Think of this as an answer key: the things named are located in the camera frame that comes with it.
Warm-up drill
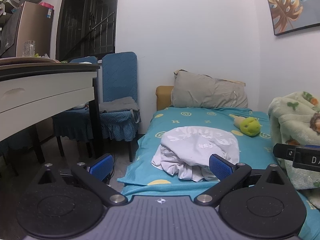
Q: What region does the gold leaf wall picture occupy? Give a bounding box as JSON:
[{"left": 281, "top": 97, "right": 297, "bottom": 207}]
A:
[{"left": 262, "top": 0, "right": 320, "bottom": 37}]

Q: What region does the yellow-brown headboard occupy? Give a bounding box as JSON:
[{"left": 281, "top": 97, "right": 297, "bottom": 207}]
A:
[{"left": 156, "top": 86, "right": 174, "bottom": 111}]

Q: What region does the grey pillow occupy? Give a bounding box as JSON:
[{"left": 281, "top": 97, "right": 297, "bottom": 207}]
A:
[{"left": 171, "top": 69, "right": 248, "bottom": 109}]

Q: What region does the clear glass cup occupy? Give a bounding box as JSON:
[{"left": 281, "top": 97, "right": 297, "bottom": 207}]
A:
[{"left": 23, "top": 40, "right": 36, "bottom": 57}]

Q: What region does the bed with teal smiley sheet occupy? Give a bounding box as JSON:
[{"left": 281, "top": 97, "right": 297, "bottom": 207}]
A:
[{"left": 117, "top": 106, "right": 320, "bottom": 240}]

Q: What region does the white t-shirt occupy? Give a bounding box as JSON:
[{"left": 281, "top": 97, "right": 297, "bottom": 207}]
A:
[{"left": 151, "top": 126, "right": 240, "bottom": 182}]

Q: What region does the white table with dark top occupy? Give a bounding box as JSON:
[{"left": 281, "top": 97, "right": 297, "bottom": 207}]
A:
[{"left": 0, "top": 57, "right": 103, "bottom": 163}]

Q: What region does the bronze refrigerator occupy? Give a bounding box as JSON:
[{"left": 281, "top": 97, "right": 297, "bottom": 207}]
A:
[{"left": 0, "top": 1, "right": 55, "bottom": 59}]

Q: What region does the dark barred window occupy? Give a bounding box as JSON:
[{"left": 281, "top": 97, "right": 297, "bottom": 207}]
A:
[{"left": 56, "top": 0, "right": 120, "bottom": 62}]

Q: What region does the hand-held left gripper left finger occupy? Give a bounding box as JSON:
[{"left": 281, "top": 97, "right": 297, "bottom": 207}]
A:
[{"left": 37, "top": 154, "right": 128, "bottom": 207}]

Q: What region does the light green fleece blanket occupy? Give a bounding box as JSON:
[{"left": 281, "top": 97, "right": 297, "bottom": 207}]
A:
[{"left": 268, "top": 91, "right": 320, "bottom": 209}]

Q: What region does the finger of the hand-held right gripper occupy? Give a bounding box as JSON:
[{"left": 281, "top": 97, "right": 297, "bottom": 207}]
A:
[{"left": 272, "top": 143, "right": 320, "bottom": 161}]

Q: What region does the grey cloth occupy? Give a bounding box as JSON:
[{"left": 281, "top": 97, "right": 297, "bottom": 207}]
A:
[{"left": 99, "top": 97, "right": 140, "bottom": 124}]

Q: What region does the blue covered chair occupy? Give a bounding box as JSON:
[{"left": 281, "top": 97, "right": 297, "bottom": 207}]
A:
[
  {"left": 52, "top": 56, "right": 100, "bottom": 158},
  {"left": 99, "top": 52, "right": 142, "bottom": 162}
]

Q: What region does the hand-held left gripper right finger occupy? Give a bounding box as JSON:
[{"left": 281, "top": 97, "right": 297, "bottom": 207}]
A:
[{"left": 194, "top": 154, "right": 287, "bottom": 207}]

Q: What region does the green plush toy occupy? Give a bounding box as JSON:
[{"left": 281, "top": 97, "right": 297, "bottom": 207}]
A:
[{"left": 230, "top": 114, "right": 262, "bottom": 137}]

